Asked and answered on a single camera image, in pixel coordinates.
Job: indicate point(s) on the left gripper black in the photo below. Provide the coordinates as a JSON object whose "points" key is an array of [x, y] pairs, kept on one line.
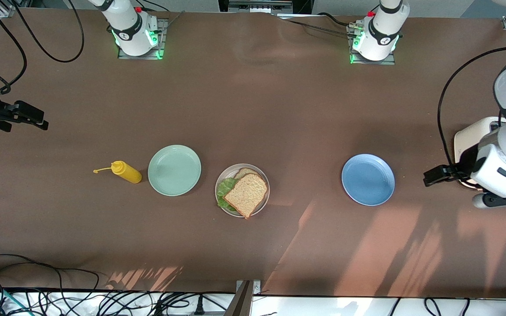
{"points": [[466, 165]]}

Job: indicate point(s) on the yellow mustard squeeze bottle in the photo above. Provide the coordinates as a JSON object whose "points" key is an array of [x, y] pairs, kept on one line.
{"points": [[128, 172]]}

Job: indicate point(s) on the brown bread slice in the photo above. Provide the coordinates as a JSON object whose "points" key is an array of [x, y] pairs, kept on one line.
{"points": [[244, 172], [246, 195]]}

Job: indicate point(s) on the green lettuce leaf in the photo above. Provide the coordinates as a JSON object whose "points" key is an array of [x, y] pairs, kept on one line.
{"points": [[224, 188]]}

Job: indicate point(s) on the blue plate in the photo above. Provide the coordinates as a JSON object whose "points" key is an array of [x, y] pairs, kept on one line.
{"points": [[368, 180]]}

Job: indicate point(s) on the green plate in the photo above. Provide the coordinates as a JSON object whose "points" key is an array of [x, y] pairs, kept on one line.
{"points": [[174, 170]]}

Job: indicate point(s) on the beige plate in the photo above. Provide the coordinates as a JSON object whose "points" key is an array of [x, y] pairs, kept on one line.
{"points": [[262, 208]]}

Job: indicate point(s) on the white toaster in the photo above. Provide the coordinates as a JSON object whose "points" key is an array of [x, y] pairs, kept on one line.
{"points": [[472, 136]]}

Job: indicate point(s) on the black electronics box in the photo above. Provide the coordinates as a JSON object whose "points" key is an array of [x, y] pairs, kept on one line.
{"points": [[301, 5]]}

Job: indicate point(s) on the black power plug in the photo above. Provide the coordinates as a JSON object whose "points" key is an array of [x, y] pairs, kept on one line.
{"points": [[199, 306]]}

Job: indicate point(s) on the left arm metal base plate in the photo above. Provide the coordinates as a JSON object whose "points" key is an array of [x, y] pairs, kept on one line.
{"points": [[371, 62]]}

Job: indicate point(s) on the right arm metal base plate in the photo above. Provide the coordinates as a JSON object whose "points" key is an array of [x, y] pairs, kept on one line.
{"points": [[163, 30]]}

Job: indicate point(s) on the metal corner bracket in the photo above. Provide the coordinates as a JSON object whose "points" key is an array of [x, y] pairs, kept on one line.
{"points": [[256, 287]]}

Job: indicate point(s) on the grey aluminium post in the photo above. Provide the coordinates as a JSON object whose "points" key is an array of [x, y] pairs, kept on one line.
{"points": [[240, 305]]}

